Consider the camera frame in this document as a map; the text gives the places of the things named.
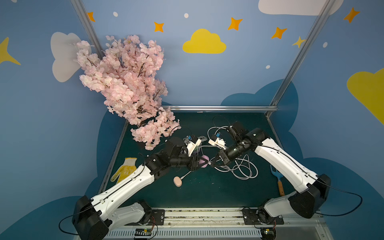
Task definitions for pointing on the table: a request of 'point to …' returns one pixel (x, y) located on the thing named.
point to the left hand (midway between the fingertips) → (206, 158)
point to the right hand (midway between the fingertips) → (215, 164)
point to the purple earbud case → (201, 161)
